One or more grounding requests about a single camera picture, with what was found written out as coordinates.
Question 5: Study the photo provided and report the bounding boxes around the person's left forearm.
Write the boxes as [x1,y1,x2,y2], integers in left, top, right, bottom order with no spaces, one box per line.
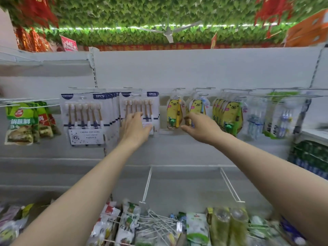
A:
[10,139,141,246]

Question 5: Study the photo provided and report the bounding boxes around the green snack packets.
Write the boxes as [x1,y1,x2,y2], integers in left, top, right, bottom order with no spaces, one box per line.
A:
[4,102,39,146]

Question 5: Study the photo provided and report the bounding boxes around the white side shelf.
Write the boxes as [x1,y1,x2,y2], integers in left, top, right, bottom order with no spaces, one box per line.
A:
[294,128,328,147]

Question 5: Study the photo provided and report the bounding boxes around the white six-toothbrush card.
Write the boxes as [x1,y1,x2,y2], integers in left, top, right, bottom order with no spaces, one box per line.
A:
[119,91,161,136]

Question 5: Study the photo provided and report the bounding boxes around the white green print packets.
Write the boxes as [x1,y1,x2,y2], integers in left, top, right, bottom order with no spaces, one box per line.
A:
[114,199,142,246]

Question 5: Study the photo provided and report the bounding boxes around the red hanging decoration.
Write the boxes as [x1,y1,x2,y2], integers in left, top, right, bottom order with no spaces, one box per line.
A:
[0,0,60,52]
[254,0,294,26]

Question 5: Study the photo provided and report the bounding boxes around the person's left hand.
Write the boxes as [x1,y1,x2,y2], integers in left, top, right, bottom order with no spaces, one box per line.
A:
[120,112,153,150]

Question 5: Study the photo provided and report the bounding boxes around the white shelf upright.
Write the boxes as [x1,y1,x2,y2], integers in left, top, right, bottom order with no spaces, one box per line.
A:
[88,47,100,89]

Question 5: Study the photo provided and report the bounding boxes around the person's right forearm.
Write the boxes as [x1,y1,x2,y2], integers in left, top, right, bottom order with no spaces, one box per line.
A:
[214,133,328,246]

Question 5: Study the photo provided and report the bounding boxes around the red snack packets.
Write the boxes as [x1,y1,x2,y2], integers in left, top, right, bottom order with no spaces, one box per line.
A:
[35,101,61,138]

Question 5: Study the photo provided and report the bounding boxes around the pile of mixed packets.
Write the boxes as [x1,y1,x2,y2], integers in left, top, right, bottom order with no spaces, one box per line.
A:
[0,202,35,246]

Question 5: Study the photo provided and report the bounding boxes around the yellow bear packet blue brush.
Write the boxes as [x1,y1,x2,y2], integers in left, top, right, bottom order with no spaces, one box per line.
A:
[186,95,211,126]

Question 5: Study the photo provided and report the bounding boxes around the row of white toothbrush packs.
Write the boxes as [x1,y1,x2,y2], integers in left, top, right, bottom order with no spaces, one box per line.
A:
[61,92,121,147]

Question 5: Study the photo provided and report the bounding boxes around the white wire shelf divider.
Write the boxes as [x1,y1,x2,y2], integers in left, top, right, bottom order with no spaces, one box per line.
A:
[139,166,153,205]
[220,167,245,203]

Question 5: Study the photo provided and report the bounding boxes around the yellow bear toothbrush packet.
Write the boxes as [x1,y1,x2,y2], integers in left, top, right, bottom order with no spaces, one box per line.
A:
[166,96,186,130]

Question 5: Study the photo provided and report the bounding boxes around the person's right hand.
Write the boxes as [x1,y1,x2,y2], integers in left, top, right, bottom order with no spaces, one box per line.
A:
[181,112,226,147]

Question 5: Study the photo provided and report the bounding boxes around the white red label packets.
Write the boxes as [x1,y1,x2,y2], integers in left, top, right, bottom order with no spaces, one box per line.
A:
[87,201,121,246]

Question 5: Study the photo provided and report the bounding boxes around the pile of white wire hooks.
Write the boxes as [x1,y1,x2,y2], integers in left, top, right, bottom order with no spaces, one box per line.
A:
[137,209,183,245]

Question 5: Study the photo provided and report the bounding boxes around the green bottle pack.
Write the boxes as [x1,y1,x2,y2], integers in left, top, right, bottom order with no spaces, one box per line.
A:
[207,207,249,246]

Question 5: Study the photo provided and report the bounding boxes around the row of yellow bear packets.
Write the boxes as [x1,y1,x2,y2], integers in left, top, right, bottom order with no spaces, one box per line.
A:
[212,97,244,138]

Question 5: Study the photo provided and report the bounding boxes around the green leaf ceiling garland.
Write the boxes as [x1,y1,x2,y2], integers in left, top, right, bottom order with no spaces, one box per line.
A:
[0,0,328,47]

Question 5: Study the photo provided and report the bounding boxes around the red sign card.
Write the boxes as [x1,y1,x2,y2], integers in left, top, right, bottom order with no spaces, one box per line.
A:
[59,35,78,52]

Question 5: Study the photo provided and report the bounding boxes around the clear toothbrush packets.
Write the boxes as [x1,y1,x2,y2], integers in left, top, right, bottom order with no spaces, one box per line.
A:
[243,97,267,140]

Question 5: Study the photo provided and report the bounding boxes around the white ceiling fan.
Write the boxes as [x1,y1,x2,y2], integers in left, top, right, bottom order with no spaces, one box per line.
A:
[139,20,203,44]

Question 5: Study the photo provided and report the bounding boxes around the green white pouch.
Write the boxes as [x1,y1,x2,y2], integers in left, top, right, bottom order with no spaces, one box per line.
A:
[186,213,211,246]

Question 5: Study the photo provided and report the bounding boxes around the orange banner sign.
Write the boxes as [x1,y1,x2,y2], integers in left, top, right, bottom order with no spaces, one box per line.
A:
[284,9,328,48]

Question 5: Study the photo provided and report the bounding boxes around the light strip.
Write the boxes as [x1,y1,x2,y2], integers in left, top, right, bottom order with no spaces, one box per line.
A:
[47,22,295,31]

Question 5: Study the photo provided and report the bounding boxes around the green white toothbrush pack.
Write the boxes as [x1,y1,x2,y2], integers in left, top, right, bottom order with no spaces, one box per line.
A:
[263,92,308,140]

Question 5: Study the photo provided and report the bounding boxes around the stack of green cans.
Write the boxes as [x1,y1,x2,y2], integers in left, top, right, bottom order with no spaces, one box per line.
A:
[288,140,328,180]

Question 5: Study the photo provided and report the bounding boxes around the blue white packets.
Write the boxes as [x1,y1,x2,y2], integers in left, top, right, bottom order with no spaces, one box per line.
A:
[248,215,309,246]

